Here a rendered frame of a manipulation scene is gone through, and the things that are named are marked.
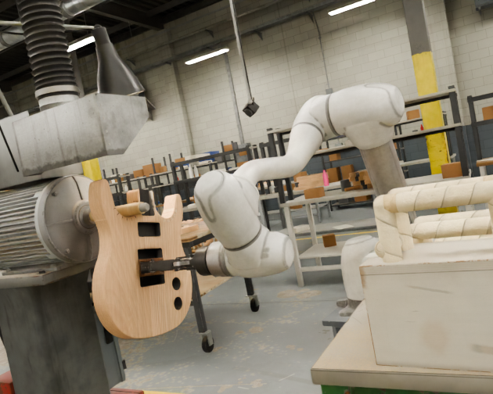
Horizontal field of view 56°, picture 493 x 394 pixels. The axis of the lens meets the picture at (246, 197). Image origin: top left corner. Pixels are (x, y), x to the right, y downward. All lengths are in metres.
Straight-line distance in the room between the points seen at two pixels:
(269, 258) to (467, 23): 11.32
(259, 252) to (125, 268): 0.37
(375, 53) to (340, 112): 10.99
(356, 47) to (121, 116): 11.50
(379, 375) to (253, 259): 0.38
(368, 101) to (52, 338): 1.13
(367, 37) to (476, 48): 2.49
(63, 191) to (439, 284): 0.99
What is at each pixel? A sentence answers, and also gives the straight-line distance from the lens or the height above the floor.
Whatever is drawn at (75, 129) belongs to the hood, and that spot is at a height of 1.46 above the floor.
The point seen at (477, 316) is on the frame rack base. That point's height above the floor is 1.02.
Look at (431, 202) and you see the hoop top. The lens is 0.76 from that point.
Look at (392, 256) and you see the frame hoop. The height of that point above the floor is 1.11.
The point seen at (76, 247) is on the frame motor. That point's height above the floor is 1.17.
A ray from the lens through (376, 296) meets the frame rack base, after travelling 0.81.
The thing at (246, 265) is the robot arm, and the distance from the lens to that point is 1.07.
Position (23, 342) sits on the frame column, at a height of 0.92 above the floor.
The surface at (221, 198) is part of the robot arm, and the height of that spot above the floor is 1.25.
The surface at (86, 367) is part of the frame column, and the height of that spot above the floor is 0.79.
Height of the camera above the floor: 1.29
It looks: 3 degrees down
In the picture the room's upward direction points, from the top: 11 degrees counter-clockwise
